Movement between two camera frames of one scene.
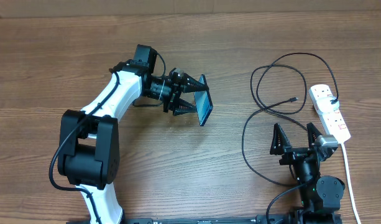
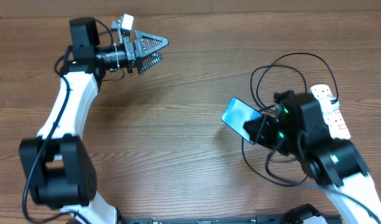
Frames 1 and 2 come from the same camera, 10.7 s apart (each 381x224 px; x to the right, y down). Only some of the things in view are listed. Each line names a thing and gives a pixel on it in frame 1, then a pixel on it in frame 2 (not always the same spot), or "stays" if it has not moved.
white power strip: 333,123 stays
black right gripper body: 291,155 → 270,134
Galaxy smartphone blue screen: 203,102 → 237,114
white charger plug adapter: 325,104 stays
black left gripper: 173,98 → 140,53
